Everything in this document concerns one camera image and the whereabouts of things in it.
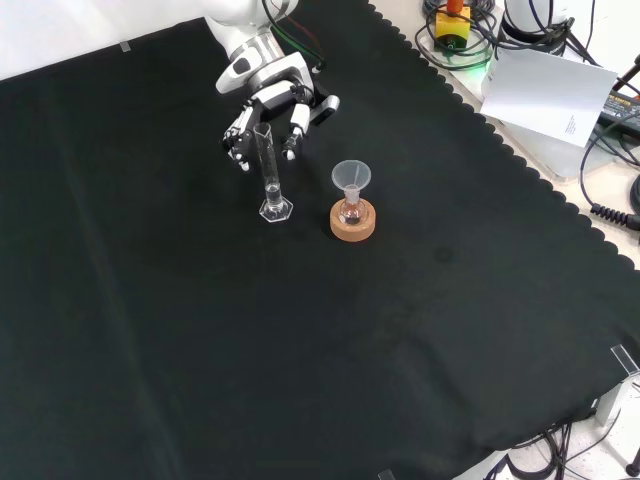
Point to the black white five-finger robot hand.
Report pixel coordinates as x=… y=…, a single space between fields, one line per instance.
x=272 y=80

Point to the clear glass graduated cylinder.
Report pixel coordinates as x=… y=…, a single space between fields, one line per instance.
x=270 y=194

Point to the clear plastic funnel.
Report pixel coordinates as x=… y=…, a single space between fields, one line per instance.
x=350 y=172

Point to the small round-bottom glass flask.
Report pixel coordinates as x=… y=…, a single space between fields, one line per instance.
x=351 y=213

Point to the yellow stop button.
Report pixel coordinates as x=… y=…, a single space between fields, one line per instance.
x=452 y=27

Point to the black cloth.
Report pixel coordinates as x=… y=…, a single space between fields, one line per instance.
x=200 y=310

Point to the pale board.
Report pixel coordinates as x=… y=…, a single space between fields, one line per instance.
x=545 y=90

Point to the pale grey box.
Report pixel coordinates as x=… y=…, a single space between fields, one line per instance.
x=565 y=157

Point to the black power adapter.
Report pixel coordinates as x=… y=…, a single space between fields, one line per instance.
x=622 y=107

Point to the black tripod leg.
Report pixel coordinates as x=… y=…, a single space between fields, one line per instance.
x=629 y=72

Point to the clear cloth clip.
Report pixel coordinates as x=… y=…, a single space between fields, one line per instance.
x=626 y=359
x=386 y=475

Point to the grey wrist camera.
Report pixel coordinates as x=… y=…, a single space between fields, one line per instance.
x=326 y=110

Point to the aluminium bracket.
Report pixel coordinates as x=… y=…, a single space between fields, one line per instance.
x=612 y=402

